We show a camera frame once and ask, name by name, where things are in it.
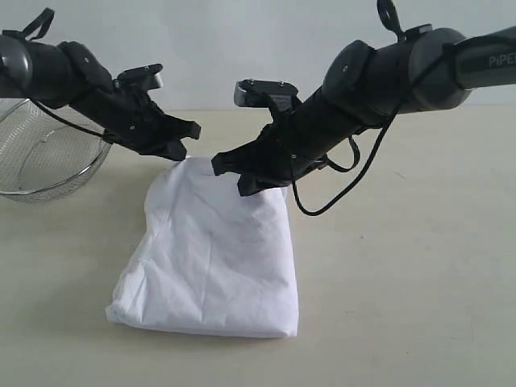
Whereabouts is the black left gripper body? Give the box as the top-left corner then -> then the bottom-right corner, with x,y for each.
92,86 -> 182,158

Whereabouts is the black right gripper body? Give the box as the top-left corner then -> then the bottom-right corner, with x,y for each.
253,96 -> 343,186

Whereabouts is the white t-shirt red lettering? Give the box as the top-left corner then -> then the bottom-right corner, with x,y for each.
106,157 -> 299,339

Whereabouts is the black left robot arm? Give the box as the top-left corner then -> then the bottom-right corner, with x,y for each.
1,31 -> 201,161

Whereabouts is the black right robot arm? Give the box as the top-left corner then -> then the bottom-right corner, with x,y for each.
212,27 -> 515,196

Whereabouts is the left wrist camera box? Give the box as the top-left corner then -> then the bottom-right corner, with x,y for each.
116,64 -> 163,91

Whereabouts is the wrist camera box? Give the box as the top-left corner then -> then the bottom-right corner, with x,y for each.
116,64 -> 163,91
233,79 -> 299,110

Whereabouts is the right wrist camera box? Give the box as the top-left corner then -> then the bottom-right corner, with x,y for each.
233,79 -> 299,110

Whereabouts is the metal mesh strainer bowl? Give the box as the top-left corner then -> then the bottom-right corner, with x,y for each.
1,99 -> 111,202

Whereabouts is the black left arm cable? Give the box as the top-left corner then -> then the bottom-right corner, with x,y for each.
0,6 -> 118,144

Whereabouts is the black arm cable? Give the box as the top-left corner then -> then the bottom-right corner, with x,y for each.
0,6 -> 118,144
289,0 -> 468,215

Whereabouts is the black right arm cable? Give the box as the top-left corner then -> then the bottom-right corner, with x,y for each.
289,0 -> 468,215

